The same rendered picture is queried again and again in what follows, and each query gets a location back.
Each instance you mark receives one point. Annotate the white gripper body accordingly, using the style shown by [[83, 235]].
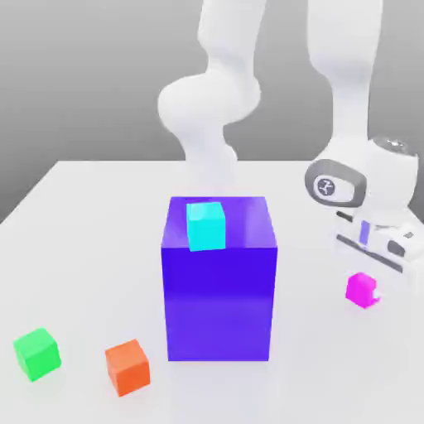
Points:
[[371, 260]]

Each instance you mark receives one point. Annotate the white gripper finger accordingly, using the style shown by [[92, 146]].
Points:
[[377, 293]]

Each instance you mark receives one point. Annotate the small magenta cube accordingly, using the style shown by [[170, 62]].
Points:
[[359, 290]]

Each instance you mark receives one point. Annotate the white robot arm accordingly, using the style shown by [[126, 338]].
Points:
[[347, 99]]

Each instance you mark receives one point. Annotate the small cyan cube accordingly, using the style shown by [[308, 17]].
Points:
[[206, 228]]

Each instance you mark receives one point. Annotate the small orange cube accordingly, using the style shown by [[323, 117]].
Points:
[[128, 368]]

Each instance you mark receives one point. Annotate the small green cube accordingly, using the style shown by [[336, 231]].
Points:
[[36, 355]]

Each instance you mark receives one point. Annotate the large purple box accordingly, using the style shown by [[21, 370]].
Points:
[[218, 298]]

